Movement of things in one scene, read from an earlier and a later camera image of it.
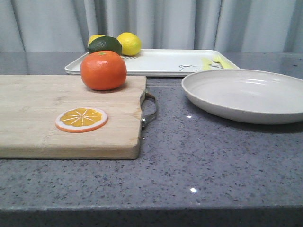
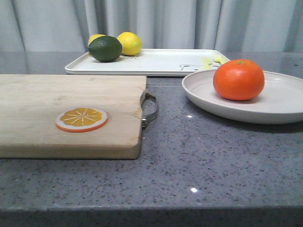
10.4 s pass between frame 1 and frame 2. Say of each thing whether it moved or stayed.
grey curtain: stayed
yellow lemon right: stayed
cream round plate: stayed
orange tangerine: moved
